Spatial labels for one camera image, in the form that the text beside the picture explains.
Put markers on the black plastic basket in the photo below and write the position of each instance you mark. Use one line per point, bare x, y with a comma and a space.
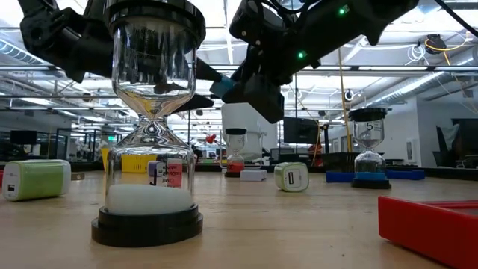
336, 162

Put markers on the silver ventilation duct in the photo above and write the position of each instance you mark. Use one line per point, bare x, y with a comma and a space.
411, 86

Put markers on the green white usb charger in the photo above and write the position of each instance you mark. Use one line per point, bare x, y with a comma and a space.
37, 179
291, 177

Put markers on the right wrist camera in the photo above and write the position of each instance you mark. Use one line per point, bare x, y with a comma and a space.
254, 18

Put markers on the yellow plastic basket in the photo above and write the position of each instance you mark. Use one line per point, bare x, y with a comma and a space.
134, 164

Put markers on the red round object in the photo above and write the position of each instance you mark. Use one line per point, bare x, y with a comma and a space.
211, 139

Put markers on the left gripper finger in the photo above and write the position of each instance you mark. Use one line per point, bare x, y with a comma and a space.
205, 71
198, 102

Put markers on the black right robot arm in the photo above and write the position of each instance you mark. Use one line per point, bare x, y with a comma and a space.
373, 18

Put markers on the hourglass blue sand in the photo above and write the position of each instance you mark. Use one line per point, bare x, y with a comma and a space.
369, 183

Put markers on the small hourglass red sand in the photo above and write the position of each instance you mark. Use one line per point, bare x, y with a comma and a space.
235, 167

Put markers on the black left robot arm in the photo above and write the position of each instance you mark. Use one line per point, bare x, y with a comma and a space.
67, 45

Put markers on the black computer monitor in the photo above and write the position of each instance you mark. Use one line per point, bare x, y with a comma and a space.
300, 130
23, 137

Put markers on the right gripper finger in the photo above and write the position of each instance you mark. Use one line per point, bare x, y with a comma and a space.
261, 97

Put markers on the purple white usb charger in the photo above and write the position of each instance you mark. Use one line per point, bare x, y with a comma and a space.
155, 168

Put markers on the large hourglass white sand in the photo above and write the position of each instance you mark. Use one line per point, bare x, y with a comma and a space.
147, 231

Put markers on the white eraser block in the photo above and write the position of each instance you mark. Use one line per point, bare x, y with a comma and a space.
254, 175

